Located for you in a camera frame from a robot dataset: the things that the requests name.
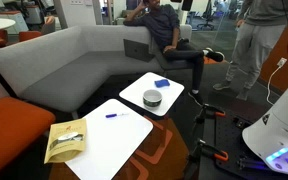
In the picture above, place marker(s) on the blue and white pen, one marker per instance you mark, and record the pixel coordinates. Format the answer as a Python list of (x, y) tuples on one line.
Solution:
[(111, 115)]

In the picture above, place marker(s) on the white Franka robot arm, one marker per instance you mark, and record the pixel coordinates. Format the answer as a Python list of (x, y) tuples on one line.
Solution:
[(284, 120)]

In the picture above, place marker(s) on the white mug with green band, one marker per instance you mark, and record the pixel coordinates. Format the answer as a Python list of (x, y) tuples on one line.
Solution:
[(152, 100)]

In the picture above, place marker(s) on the blue cloth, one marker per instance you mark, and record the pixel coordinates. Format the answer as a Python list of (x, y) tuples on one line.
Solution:
[(161, 83)]

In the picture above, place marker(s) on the white side table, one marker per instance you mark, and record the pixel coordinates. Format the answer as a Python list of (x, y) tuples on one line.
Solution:
[(114, 140), (170, 93)]

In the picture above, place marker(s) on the grey laptop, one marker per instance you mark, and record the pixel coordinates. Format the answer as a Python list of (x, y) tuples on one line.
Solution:
[(137, 50)]

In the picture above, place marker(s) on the seated person in dark sweater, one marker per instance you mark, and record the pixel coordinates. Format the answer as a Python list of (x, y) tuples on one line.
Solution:
[(160, 23)]

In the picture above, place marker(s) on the grey sofa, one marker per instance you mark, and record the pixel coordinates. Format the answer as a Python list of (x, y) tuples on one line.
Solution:
[(67, 66)]

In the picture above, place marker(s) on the black office chair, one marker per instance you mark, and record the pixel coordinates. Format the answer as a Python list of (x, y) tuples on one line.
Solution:
[(206, 16)]

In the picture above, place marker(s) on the yellow snack pouch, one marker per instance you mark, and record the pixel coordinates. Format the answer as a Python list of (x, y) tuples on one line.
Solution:
[(65, 150)]

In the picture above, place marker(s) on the standing person in grey clothes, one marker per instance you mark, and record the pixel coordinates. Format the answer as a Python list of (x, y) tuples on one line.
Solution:
[(257, 36)]

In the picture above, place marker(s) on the orange chair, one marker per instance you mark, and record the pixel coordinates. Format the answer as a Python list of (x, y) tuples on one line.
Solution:
[(29, 35)]

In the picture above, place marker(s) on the orange seat sofa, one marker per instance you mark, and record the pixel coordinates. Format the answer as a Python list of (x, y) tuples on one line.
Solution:
[(10, 130)]

